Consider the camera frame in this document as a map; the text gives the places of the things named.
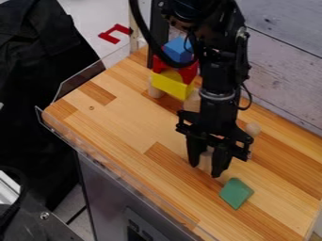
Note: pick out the blue block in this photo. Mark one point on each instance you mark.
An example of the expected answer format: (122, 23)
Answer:
(176, 50)

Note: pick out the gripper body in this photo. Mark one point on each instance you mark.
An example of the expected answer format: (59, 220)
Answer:
(218, 119)

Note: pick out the yellow block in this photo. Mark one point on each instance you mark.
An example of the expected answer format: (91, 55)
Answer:
(172, 83)

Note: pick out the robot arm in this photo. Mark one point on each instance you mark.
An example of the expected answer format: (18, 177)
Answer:
(219, 72)

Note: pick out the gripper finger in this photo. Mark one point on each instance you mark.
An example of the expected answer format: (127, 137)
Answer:
(221, 161)
(195, 150)

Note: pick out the beige wooden plus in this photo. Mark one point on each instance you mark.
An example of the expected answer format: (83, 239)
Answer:
(207, 160)

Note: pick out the green block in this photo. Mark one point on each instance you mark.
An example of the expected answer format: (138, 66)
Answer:
(235, 193)

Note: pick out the beige wooden cylinder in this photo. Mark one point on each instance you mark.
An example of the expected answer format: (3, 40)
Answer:
(193, 102)
(156, 91)

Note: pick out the black fabric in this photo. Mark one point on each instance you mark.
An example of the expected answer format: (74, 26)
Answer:
(33, 78)

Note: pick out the red block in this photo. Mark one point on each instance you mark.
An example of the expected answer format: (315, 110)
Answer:
(188, 72)

